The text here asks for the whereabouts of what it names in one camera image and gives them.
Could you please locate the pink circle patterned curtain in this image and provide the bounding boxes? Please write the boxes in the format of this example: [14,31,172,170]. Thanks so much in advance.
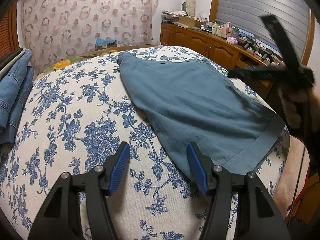
[21,0,159,68]

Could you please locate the blue floral bed cover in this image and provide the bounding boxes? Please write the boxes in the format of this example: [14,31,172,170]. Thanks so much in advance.
[0,45,291,240]

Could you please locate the person's right hand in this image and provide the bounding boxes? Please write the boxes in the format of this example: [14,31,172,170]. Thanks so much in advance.
[278,87,313,129]

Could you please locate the teal pants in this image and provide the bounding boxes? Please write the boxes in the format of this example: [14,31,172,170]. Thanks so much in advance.
[117,52,285,177]

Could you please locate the yellow flower bedsheet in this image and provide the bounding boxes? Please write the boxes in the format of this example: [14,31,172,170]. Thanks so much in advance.
[36,47,118,79]

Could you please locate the grey window roller blind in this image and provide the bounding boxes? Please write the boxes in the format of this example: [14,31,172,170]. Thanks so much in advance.
[216,0,310,58]

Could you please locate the dark grey folded garment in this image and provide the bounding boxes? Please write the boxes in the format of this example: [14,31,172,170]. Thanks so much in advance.
[0,48,25,79]

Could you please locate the wooden sideboard cabinet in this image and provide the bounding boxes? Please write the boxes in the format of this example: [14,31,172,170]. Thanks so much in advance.
[159,23,286,98]

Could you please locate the brown louvered wooden door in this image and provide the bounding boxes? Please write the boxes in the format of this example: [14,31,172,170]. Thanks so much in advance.
[0,0,20,57]

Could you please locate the blue denim jeans stack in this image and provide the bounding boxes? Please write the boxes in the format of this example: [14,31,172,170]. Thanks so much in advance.
[1,49,34,144]

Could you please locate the cardboard box on cabinet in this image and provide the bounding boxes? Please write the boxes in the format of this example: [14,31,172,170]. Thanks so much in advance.
[179,16,206,28]

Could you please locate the stack of papers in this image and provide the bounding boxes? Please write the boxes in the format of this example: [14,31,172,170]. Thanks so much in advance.
[161,10,188,23]

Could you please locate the pink bottle on cabinet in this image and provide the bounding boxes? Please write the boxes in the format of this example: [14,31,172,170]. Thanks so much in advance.
[221,22,233,39]

